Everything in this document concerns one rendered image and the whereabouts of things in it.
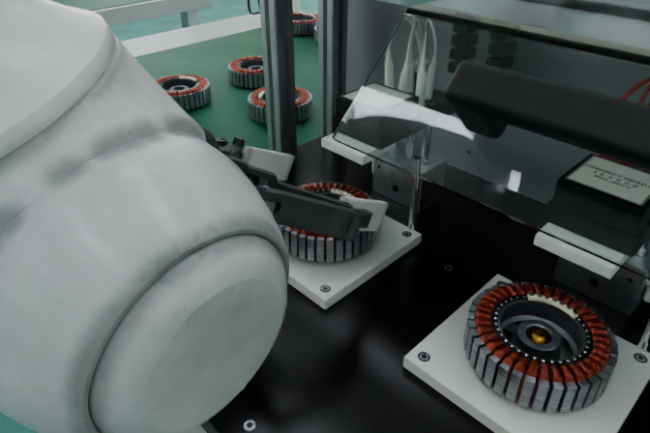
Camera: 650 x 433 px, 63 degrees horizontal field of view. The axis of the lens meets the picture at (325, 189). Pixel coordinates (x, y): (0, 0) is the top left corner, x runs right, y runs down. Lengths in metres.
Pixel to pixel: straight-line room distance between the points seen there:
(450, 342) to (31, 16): 0.40
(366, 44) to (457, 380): 0.51
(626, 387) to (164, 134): 0.41
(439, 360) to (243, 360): 0.31
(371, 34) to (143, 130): 0.65
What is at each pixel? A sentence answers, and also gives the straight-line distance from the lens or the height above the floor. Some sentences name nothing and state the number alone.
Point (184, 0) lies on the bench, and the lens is 1.97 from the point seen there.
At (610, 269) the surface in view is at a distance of 0.44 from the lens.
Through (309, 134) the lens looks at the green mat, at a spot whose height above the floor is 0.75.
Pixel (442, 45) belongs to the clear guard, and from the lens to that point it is 0.28.
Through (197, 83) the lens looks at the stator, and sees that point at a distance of 1.03.
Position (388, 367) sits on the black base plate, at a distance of 0.47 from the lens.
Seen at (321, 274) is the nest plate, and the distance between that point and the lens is 0.53.
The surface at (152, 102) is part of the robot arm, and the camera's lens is 0.18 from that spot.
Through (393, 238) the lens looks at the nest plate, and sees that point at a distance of 0.59.
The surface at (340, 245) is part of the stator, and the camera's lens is 0.53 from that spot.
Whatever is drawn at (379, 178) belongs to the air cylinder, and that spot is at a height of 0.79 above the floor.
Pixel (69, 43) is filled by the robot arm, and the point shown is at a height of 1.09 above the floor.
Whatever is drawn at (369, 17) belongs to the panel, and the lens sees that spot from 0.79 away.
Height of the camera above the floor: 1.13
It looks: 31 degrees down
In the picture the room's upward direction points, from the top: straight up
